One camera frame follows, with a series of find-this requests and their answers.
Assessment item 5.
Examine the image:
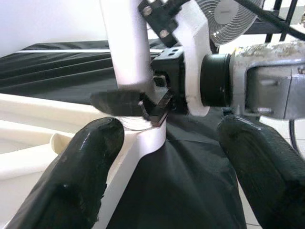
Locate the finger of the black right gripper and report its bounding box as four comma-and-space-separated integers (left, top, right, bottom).
90, 90, 174, 127

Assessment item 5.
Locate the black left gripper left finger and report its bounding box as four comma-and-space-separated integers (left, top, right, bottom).
6, 116, 125, 229

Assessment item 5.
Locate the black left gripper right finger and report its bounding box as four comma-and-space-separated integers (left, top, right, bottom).
216, 115, 305, 229

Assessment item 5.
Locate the white plastic table top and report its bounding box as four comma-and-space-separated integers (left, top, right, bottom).
0, 92, 167, 229

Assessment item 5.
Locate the white plastic table leg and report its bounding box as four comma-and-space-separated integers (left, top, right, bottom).
99, 0, 157, 131

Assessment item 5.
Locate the white floor fan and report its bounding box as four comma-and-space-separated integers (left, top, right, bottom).
194, 0, 265, 48

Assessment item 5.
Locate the white tape strip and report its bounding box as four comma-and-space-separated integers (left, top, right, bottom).
16, 48, 113, 54

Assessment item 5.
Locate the black tablecloth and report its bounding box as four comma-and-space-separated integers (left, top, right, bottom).
0, 39, 247, 229

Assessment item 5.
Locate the black metal table leg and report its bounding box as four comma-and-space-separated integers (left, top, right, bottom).
247, 0, 300, 43

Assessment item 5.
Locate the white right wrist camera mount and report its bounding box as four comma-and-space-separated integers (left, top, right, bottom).
137, 0, 212, 118

